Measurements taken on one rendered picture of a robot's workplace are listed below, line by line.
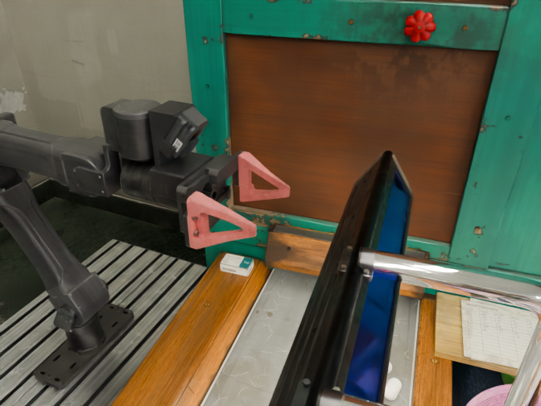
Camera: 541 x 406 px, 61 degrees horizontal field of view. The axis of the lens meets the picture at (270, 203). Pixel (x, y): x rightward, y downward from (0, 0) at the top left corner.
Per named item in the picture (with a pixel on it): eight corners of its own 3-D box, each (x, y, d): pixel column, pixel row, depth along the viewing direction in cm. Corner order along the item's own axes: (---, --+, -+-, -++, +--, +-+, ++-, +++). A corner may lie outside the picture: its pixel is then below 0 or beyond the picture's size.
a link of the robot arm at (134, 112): (179, 98, 58) (105, 86, 62) (134, 120, 51) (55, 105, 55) (186, 179, 64) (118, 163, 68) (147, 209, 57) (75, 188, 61)
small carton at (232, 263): (220, 271, 92) (219, 263, 91) (227, 260, 95) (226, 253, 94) (247, 276, 91) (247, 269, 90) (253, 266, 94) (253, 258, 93)
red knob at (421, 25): (402, 43, 65) (406, 10, 63) (402, 39, 67) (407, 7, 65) (433, 44, 64) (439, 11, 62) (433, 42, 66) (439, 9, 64)
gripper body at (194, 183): (233, 155, 59) (184, 145, 62) (189, 190, 51) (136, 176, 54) (234, 199, 62) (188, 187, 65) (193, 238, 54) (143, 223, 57)
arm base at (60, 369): (130, 286, 91) (102, 276, 93) (50, 359, 75) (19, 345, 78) (135, 315, 95) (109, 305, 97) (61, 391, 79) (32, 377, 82)
